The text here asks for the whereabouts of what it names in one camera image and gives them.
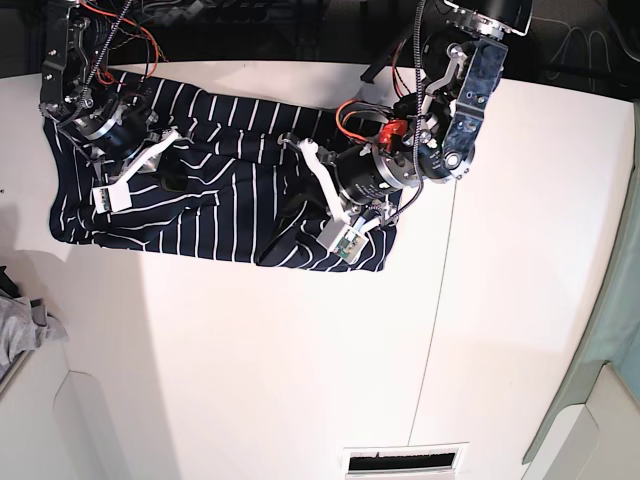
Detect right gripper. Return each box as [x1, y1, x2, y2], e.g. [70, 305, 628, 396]
[70, 97, 189, 194]

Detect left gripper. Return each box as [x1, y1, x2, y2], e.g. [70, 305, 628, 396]
[254, 133, 425, 268]

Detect navy white striped t-shirt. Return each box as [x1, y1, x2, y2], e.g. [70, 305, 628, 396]
[42, 72, 401, 274]

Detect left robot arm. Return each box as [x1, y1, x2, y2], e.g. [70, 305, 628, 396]
[258, 1, 532, 269]

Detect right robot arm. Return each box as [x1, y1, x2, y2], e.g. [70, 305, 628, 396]
[39, 1, 169, 187]

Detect grey dark clothes pile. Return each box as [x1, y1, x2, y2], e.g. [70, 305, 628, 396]
[1, 266, 68, 377]

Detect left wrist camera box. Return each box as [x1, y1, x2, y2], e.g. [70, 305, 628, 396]
[317, 217, 369, 265]

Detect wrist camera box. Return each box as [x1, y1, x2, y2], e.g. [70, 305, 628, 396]
[317, 217, 369, 265]
[92, 181, 132, 214]

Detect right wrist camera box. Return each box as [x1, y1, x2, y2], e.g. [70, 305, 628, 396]
[92, 181, 132, 214]

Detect table cable slot opening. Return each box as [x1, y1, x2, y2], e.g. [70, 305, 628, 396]
[341, 442, 469, 479]

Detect white cables in background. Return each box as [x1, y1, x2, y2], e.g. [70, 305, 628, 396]
[544, 14, 626, 84]

